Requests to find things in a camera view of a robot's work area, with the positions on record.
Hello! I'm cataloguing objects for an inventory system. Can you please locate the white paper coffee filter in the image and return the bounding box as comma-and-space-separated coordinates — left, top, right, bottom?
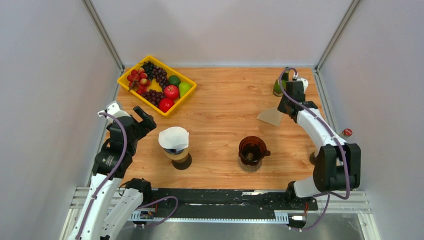
158, 126, 189, 150

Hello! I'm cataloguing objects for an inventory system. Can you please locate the brown paper coffee filter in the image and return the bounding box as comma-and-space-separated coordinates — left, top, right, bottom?
256, 107, 284, 127

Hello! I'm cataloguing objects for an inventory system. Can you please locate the wooden ring dripper holder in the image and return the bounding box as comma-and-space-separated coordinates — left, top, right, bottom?
165, 148, 189, 163

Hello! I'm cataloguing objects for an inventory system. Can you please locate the amber glass dripper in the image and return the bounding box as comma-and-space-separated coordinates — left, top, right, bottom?
238, 136, 271, 166

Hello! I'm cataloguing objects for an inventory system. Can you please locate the blue ribbed glass dripper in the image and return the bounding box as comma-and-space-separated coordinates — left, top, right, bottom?
163, 147, 189, 155

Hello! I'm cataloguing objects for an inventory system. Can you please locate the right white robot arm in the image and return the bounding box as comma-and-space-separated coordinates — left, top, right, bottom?
277, 80, 361, 209

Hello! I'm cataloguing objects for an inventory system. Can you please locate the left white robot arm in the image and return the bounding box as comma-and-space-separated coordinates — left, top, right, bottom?
68, 102, 157, 240

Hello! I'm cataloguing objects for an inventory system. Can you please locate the brown coffee server pot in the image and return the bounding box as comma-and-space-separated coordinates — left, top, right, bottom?
171, 154, 192, 170

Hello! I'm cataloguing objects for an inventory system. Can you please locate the green glass bottle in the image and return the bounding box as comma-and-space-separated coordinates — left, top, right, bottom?
273, 66, 290, 97

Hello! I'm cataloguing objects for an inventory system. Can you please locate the small dark grape bunch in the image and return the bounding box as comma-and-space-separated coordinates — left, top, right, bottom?
141, 89, 166, 108

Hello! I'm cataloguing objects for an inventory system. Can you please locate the red tomato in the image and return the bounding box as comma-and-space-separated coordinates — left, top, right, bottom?
158, 97, 175, 113

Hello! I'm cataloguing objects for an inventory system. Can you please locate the red apple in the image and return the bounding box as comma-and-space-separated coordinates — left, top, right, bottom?
163, 85, 180, 101

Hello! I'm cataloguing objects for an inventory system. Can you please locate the dark purple grape bunch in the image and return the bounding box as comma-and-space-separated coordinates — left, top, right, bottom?
142, 61, 169, 90

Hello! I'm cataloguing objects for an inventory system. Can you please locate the green lime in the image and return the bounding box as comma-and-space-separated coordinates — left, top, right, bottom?
168, 75, 181, 87

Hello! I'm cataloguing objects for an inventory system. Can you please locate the yellow plastic fruit tray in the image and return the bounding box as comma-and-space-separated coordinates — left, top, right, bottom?
117, 55, 198, 119

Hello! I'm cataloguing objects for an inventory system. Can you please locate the green pear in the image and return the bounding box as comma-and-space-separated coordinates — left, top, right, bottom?
178, 82, 192, 98

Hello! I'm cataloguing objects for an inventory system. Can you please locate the cola bottle red cap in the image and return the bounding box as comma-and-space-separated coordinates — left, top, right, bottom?
308, 128, 353, 166

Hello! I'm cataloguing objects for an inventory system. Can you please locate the clear ribbed glass pitcher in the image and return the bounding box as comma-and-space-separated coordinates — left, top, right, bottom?
238, 158, 263, 173

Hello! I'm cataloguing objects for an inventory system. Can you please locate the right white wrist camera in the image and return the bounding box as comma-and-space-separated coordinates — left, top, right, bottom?
292, 75, 309, 94

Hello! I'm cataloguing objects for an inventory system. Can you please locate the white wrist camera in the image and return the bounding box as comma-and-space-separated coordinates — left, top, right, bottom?
97, 100, 130, 123
292, 75, 309, 94

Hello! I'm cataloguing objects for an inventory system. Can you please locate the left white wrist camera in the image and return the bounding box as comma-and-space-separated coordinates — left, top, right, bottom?
97, 100, 130, 123

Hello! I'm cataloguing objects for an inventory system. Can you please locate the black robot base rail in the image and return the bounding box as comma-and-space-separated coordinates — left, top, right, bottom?
131, 188, 318, 224

